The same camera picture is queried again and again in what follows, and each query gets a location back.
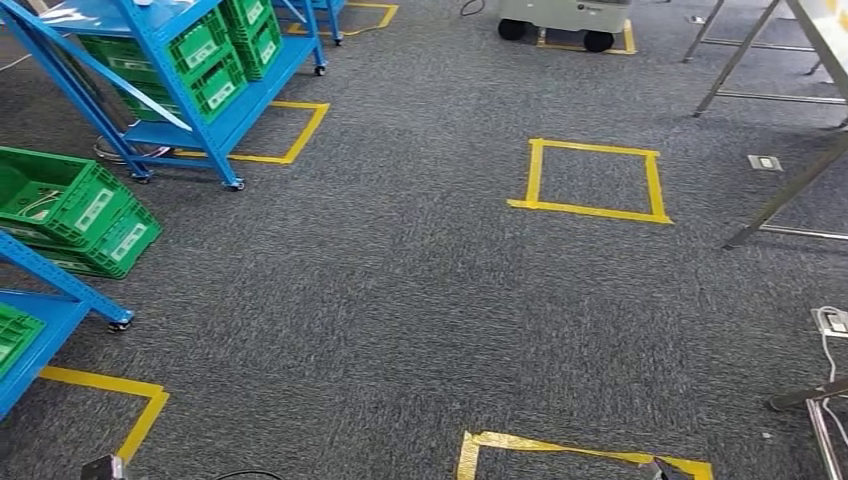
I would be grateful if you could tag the blue metal shelf rack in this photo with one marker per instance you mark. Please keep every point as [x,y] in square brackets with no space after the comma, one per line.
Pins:
[334,20]
[179,136]
[63,321]

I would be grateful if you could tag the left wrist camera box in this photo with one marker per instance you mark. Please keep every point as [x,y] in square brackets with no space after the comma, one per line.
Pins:
[102,469]

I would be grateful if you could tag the white wheeled cart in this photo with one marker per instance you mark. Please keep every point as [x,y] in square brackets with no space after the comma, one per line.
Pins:
[563,13]

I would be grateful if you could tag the white table with steel legs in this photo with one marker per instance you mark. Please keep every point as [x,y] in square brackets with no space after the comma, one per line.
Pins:
[831,40]

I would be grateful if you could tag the dark right robot hand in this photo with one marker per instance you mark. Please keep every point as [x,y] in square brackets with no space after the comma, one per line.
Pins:
[658,470]

